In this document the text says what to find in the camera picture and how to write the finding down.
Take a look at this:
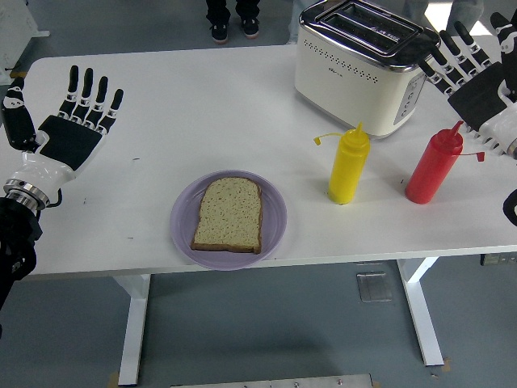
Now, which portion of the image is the purple plate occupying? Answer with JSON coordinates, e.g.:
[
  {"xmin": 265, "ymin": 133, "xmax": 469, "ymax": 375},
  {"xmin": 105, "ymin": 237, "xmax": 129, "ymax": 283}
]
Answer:
[{"xmin": 169, "ymin": 169, "xmax": 288, "ymax": 271}]

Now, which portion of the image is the red squeeze bottle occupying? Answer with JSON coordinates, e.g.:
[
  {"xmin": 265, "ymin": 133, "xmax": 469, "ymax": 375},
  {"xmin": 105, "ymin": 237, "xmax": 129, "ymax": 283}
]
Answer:
[{"xmin": 404, "ymin": 120, "xmax": 485, "ymax": 205}]

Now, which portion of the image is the metal toast rack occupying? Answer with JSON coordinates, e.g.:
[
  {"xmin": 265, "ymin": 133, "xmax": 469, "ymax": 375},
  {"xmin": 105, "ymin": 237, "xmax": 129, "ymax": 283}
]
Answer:
[{"xmin": 464, "ymin": 120, "xmax": 510, "ymax": 157}]

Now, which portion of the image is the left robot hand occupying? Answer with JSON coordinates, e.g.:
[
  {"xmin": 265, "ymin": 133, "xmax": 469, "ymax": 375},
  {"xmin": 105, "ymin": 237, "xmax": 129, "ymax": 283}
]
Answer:
[{"xmin": 2, "ymin": 65, "xmax": 125, "ymax": 200}]

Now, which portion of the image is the yellow squeeze bottle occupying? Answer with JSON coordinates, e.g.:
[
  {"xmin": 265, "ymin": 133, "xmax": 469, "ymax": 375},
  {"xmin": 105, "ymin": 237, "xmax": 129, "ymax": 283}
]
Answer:
[{"xmin": 313, "ymin": 122, "xmax": 371, "ymax": 205}]

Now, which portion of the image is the table control box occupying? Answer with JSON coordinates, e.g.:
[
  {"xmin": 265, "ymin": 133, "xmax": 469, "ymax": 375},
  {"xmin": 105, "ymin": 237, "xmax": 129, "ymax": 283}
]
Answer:
[{"xmin": 480, "ymin": 253, "xmax": 517, "ymax": 267}]

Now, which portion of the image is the slice of bread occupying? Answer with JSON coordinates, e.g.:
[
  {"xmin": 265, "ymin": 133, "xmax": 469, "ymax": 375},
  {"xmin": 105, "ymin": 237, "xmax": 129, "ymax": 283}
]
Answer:
[{"xmin": 190, "ymin": 176, "xmax": 263, "ymax": 255}]

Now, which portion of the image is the metal floor outlet cover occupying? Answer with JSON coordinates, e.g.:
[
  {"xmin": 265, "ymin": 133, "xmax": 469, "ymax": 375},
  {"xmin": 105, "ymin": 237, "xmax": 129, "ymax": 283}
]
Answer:
[{"xmin": 355, "ymin": 271, "xmax": 393, "ymax": 303}]

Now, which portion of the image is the metal base plate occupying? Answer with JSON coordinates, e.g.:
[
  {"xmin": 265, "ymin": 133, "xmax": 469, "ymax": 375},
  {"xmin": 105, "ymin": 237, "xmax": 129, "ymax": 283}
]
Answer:
[{"xmin": 169, "ymin": 373, "xmax": 375, "ymax": 388}]

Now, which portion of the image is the cream and chrome toaster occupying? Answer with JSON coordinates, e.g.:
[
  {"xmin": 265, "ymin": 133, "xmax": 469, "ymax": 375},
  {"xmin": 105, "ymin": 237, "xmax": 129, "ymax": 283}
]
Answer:
[{"xmin": 293, "ymin": 0, "xmax": 442, "ymax": 141}]

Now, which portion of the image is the white table leg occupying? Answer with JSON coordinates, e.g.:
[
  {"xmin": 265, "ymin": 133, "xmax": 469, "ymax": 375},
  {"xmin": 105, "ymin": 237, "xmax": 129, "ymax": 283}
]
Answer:
[
  {"xmin": 112, "ymin": 273, "xmax": 153, "ymax": 386},
  {"xmin": 395, "ymin": 256, "xmax": 445, "ymax": 368}
]

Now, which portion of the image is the white equipment cabinet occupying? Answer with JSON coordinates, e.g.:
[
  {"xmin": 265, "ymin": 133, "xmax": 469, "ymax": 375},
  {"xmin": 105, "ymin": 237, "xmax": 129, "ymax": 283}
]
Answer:
[{"xmin": 0, "ymin": 0, "xmax": 52, "ymax": 86}]

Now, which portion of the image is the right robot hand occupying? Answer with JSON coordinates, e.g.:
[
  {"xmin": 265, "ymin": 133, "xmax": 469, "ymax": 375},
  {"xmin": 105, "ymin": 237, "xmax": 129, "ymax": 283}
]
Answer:
[{"xmin": 418, "ymin": 11, "xmax": 517, "ymax": 154}]

